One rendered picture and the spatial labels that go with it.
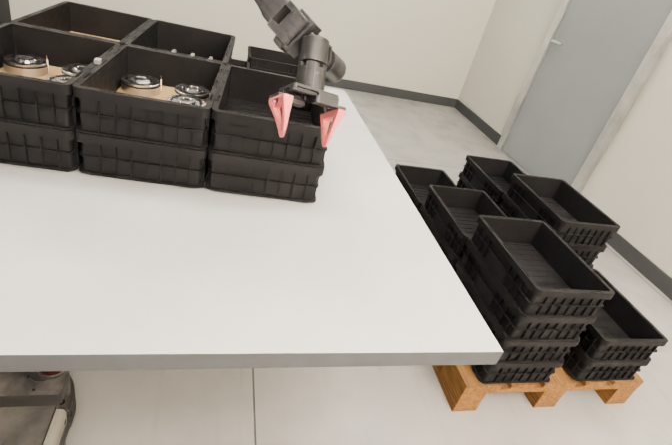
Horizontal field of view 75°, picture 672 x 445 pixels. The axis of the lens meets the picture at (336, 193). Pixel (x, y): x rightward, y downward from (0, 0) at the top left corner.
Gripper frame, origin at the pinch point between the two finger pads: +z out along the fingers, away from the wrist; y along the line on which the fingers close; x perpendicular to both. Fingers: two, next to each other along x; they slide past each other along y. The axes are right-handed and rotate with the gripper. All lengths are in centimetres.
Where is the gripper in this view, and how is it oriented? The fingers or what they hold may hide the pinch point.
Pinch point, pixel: (304, 137)
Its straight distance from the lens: 86.0
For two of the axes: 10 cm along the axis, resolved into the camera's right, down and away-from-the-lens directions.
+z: -1.1, 9.9, -0.7
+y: -8.2, -1.3, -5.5
